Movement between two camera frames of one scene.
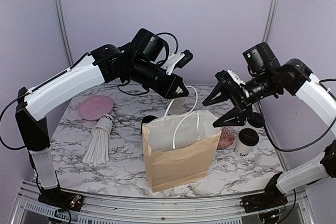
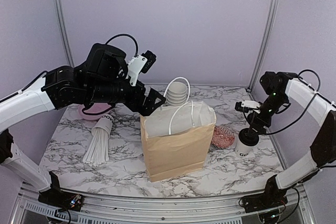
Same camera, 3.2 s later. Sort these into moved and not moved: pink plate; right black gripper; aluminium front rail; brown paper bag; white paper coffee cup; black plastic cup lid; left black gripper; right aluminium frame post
Moved: right black gripper; left black gripper; brown paper bag
Not moved: black plastic cup lid; aluminium front rail; right aluminium frame post; pink plate; white paper coffee cup
